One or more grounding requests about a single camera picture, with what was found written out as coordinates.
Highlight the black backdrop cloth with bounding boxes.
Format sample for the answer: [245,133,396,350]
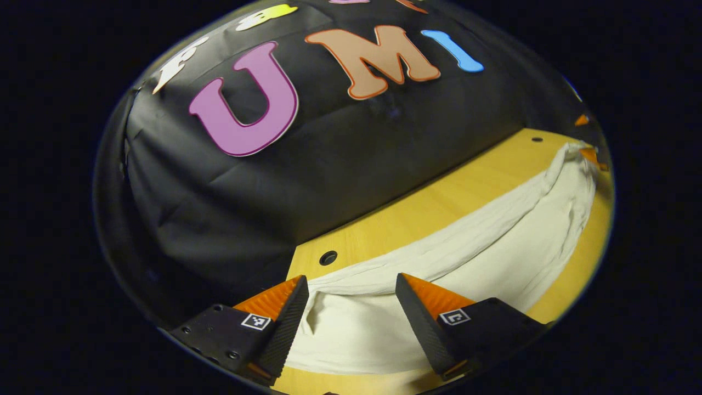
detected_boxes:
[93,0,596,330]

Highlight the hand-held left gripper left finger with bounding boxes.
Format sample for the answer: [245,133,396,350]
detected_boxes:
[170,274,310,386]

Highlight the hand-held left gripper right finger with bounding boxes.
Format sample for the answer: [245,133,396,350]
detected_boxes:
[395,273,550,381]

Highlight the white jeans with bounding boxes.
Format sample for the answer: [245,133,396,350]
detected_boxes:
[285,142,599,376]

